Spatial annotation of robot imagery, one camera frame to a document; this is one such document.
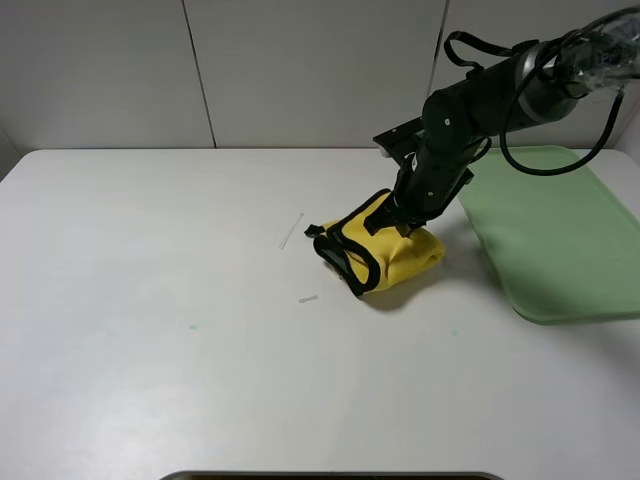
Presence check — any black strap loop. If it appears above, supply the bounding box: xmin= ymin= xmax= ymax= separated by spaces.
xmin=443 ymin=31 xmax=531 ymax=69

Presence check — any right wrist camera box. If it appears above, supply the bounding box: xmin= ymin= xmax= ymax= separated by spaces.
xmin=373 ymin=117 xmax=424 ymax=165

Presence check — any light green plastic tray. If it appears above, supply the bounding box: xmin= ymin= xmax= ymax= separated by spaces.
xmin=458 ymin=149 xmax=639 ymax=325

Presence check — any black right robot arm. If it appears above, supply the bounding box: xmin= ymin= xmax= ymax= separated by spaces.
xmin=364 ymin=6 xmax=639 ymax=236

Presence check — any black right camera cable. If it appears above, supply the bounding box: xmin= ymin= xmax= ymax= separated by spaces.
xmin=498 ymin=29 xmax=626 ymax=177

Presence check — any yellow towel with black trim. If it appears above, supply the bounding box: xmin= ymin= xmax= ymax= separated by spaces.
xmin=305 ymin=189 xmax=446 ymax=297

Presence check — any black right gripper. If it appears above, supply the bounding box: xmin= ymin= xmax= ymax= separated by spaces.
xmin=363 ymin=144 xmax=474 ymax=238

